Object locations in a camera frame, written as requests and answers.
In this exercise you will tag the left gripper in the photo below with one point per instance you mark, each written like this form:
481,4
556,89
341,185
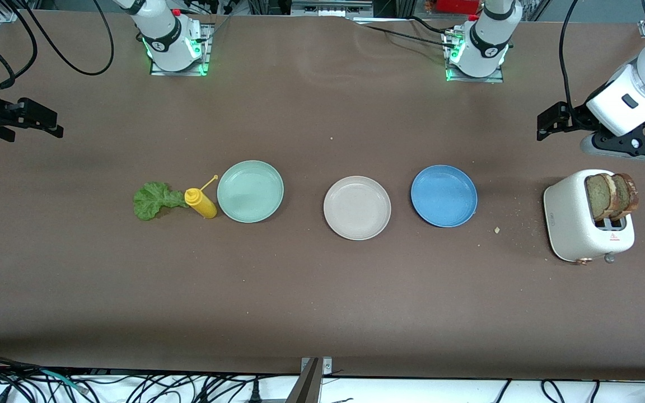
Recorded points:
578,117

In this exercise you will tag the brown bread slice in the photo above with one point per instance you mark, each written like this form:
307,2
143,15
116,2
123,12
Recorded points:
629,193
598,196

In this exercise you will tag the green lettuce leaf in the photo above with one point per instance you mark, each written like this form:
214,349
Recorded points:
152,201

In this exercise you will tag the yellow squeeze sauce bottle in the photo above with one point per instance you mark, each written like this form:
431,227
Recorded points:
202,206

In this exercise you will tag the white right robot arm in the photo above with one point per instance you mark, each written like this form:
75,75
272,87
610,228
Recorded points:
160,33

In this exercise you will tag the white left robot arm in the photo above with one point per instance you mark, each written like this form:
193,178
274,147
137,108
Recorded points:
485,45

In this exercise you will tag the blue round plate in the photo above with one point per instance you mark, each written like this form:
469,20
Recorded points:
444,196

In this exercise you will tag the mint green round plate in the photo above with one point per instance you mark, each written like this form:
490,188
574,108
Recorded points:
249,193

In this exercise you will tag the beige round plate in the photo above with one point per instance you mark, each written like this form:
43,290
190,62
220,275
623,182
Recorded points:
356,208

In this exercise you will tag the white two-slot toaster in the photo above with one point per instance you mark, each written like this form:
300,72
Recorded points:
571,224

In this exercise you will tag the red box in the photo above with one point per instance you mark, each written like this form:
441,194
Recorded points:
457,5

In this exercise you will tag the grey metal device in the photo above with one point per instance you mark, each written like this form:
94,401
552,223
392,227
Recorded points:
331,8

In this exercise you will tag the black power plug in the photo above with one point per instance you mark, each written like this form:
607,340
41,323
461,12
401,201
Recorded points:
254,392

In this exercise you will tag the metal table edge bracket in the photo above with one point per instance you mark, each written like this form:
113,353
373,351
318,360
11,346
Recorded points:
308,386

